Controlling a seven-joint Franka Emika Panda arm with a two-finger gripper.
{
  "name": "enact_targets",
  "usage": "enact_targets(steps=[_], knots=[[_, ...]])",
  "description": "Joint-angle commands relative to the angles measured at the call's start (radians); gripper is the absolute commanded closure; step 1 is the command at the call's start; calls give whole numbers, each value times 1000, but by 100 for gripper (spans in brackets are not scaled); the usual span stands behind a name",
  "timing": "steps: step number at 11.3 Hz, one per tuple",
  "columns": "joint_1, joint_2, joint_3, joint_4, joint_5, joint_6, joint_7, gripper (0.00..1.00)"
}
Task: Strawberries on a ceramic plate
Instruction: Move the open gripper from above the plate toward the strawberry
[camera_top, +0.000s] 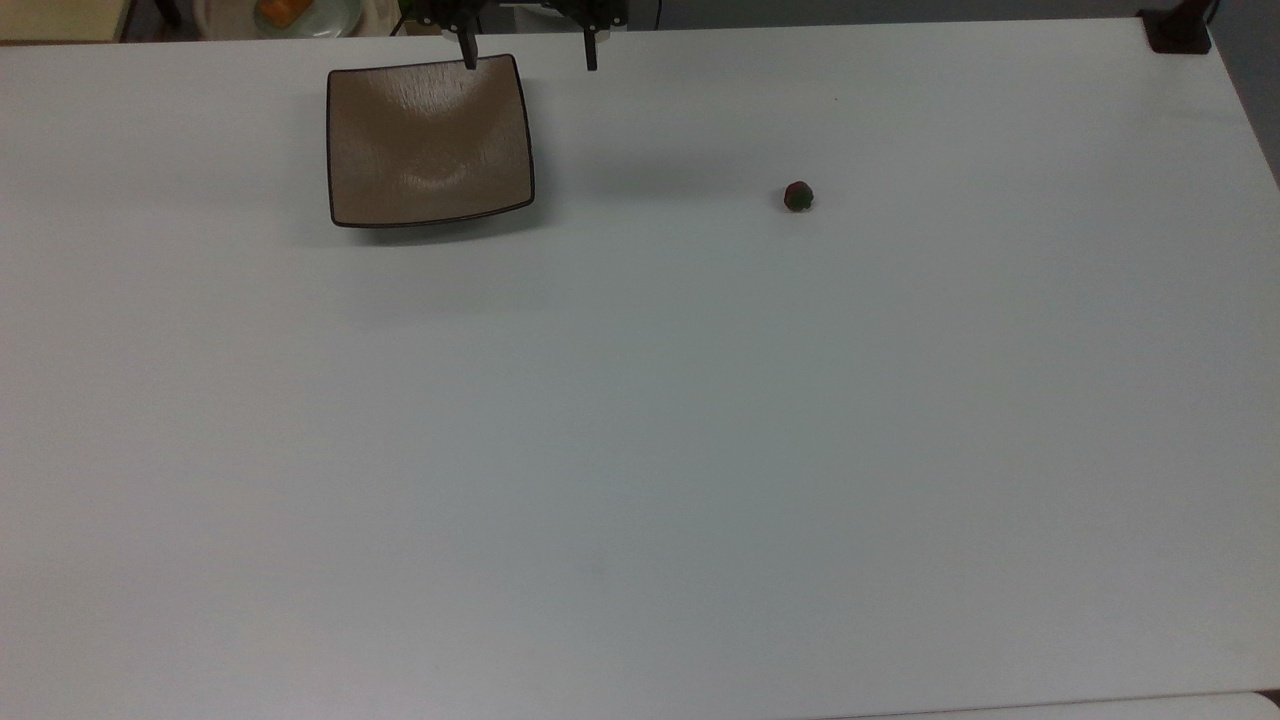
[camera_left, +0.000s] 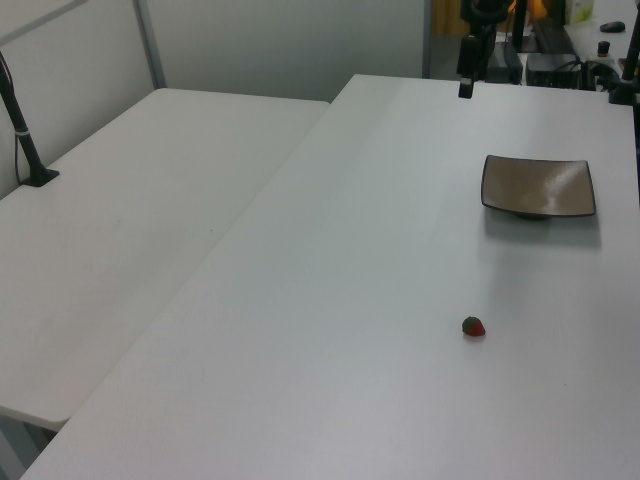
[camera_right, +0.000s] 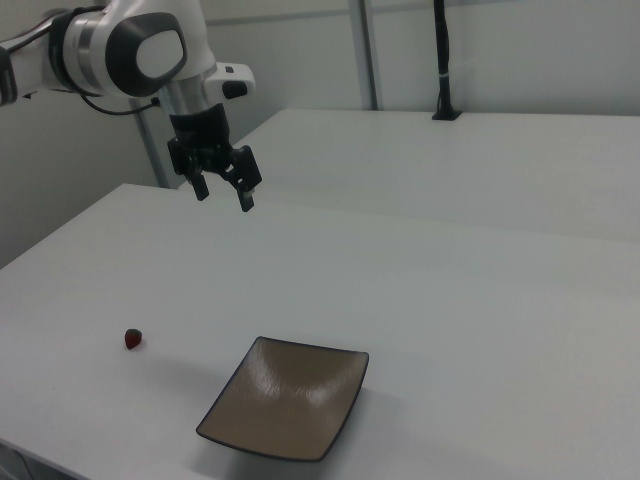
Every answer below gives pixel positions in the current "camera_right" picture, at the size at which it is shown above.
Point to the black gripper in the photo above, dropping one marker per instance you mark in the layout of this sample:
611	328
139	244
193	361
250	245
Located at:
200	130

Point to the red strawberry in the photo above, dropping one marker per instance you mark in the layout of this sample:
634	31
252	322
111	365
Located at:
133	339

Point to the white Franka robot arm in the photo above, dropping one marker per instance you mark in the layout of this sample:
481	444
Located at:
90	45

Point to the square brown ceramic plate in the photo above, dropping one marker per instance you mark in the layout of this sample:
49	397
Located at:
290	400

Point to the grey vertical wall post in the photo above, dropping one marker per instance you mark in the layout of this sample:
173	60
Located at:
152	150
370	55

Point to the grey horizontal wall rail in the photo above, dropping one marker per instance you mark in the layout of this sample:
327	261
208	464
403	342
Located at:
285	17

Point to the black camera pole with base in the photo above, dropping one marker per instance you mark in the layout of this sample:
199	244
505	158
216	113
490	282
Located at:
443	55

